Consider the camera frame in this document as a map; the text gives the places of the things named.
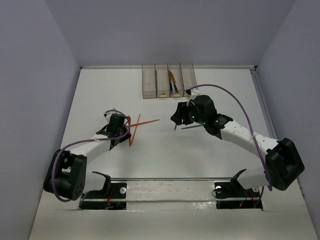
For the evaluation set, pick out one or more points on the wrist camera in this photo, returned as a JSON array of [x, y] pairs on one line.
[[192, 94], [107, 115]]

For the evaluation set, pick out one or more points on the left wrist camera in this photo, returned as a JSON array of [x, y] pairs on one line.
[[107, 115]]

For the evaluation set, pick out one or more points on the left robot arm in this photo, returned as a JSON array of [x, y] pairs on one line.
[[66, 175]]

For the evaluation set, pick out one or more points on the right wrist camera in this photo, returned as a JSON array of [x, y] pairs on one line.
[[192, 94]]

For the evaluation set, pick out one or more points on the teal fork lower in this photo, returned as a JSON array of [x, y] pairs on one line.
[[191, 127]]

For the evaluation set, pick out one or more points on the yellow orange chopstick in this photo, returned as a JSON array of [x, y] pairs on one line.
[[135, 130]]

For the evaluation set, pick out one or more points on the orange chopstick short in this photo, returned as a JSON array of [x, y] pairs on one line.
[[129, 121]]

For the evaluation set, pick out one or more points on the gold knife black handle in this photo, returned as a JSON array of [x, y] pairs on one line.
[[170, 83], [176, 94]]

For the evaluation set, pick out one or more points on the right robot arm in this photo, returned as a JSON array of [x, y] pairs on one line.
[[281, 162]]

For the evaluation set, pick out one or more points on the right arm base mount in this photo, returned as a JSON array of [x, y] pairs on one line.
[[229, 196]]

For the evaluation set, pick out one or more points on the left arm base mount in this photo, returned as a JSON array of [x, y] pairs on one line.
[[111, 197]]

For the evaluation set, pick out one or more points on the orange chopstick long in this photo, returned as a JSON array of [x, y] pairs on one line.
[[143, 123]]

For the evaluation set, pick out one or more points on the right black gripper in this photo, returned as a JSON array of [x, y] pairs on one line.
[[181, 112]]

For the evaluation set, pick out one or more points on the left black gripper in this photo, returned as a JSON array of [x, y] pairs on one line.
[[123, 133]]

